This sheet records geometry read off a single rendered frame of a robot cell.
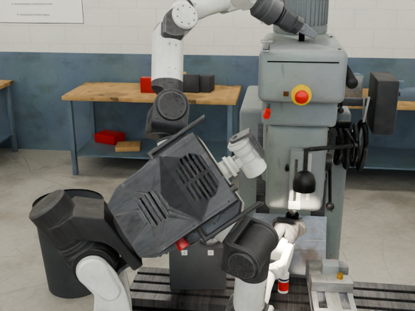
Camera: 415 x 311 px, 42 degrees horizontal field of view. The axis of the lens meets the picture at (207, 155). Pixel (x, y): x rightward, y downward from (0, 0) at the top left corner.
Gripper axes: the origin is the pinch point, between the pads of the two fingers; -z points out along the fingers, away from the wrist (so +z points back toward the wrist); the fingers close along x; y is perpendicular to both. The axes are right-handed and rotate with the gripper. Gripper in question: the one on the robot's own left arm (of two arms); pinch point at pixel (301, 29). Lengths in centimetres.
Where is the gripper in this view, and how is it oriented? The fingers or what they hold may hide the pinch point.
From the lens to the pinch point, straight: 184.6
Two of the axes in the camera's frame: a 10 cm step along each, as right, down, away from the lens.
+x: 2.4, 3.2, -9.2
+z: -8.4, -4.1, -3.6
